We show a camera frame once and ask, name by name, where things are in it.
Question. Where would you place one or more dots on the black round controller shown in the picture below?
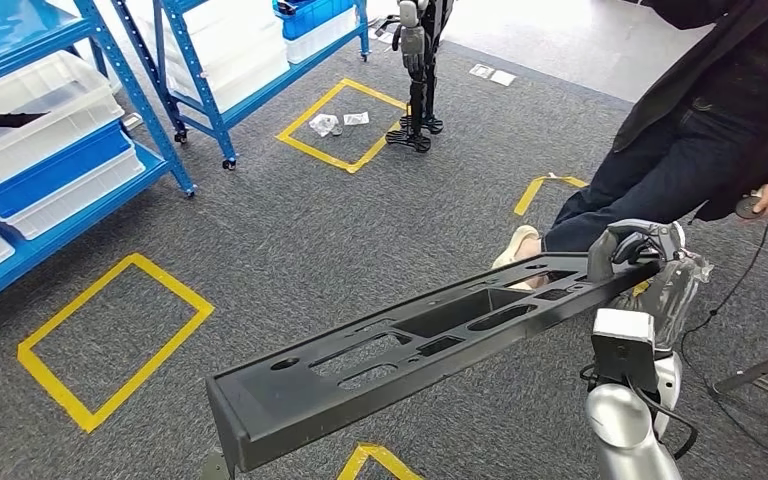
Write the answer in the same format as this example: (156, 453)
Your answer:
(746, 209)

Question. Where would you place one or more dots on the black perforated plastic panel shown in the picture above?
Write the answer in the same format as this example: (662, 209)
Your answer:
(258, 411)

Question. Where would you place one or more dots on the large white plastic crate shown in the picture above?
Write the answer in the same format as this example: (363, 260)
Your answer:
(238, 53)

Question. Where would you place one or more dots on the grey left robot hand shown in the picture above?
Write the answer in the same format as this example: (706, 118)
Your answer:
(215, 467)

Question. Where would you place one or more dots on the blue metal shelf rack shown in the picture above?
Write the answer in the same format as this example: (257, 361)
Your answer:
(119, 73)
(195, 73)

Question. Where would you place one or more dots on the loose yellow floor tape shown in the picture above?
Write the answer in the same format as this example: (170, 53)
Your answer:
(528, 195)

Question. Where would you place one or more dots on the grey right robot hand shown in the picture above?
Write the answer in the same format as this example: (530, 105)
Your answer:
(679, 291)

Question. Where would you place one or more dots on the clear plastic bag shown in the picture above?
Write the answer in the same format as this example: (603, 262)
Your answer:
(323, 124)
(356, 118)

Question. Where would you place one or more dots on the white paper sheet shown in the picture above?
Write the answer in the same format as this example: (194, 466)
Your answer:
(503, 78)
(481, 71)

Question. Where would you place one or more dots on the standing person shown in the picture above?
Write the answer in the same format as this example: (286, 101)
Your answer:
(689, 146)

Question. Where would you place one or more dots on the cream slipper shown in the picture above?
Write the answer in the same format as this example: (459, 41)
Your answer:
(513, 245)

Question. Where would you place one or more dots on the black and grey humanoid robot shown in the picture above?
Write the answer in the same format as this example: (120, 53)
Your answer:
(417, 53)

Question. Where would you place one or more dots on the yellow floor tape square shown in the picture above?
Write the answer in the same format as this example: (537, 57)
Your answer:
(374, 457)
(46, 378)
(304, 122)

